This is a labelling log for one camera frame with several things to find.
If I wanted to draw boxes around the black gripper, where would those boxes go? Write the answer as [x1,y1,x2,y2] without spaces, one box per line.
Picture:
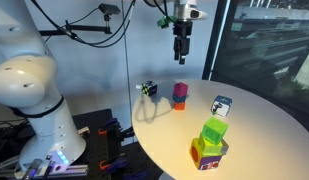
[173,21,193,65]

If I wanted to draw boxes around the white and blue patterned dice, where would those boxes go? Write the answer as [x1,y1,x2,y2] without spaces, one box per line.
[211,95,233,117]

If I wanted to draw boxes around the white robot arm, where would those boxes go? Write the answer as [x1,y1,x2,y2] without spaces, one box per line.
[0,0,86,180]

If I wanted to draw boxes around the magenta cube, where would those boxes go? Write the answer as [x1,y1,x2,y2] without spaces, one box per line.
[173,82,188,97]

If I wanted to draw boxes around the green wrist connector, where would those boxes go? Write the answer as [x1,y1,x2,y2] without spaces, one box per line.
[157,16,175,29]

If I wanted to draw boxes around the small blue cube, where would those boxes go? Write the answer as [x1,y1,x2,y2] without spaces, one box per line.
[172,94,187,103]

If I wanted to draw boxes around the small orange cube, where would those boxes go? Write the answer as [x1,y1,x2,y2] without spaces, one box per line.
[173,102,186,110]

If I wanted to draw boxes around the bright green cube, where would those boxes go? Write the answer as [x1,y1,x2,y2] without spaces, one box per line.
[202,117,228,144]

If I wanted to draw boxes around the yellow-green cube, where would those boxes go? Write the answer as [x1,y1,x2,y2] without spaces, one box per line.
[198,135,223,156]

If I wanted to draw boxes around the orange and black clamp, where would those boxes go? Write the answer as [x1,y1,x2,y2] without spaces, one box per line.
[98,118,118,135]

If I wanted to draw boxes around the orange and yellow large cube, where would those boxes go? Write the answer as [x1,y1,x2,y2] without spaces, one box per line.
[189,138,222,170]

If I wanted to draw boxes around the black perforated mounting board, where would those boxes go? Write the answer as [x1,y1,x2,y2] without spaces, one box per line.
[71,109,123,180]

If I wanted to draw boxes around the black camera on boom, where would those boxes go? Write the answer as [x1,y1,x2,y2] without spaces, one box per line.
[98,3,120,15]

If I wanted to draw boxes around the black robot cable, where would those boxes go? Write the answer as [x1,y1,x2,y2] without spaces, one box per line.
[30,0,168,49]

